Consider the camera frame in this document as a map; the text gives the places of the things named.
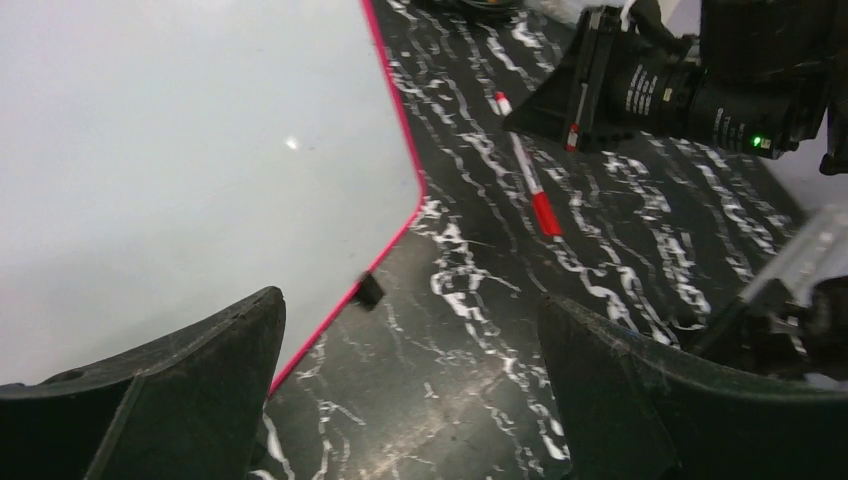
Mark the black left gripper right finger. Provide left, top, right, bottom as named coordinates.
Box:
left=537, top=296, right=847, bottom=479

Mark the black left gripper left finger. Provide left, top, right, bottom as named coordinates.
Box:
left=1, top=287, right=286, bottom=479

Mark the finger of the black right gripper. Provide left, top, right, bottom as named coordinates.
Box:
left=501, top=62, right=581, bottom=143

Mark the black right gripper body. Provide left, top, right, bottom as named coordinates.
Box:
left=578, top=6, right=703, bottom=143

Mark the red white marker pen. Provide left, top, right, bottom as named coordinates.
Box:
left=508, top=132, right=563, bottom=238

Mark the pink framed whiteboard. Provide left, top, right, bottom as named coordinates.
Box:
left=1, top=1, right=424, bottom=384

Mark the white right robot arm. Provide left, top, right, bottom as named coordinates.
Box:
left=503, top=1, right=847, bottom=175

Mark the black whiteboard clip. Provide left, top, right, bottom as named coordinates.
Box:
left=353, top=271, right=385, bottom=311

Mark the clear plastic organizer box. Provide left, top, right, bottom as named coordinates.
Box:
left=739, top=203, right=847, bottom=307

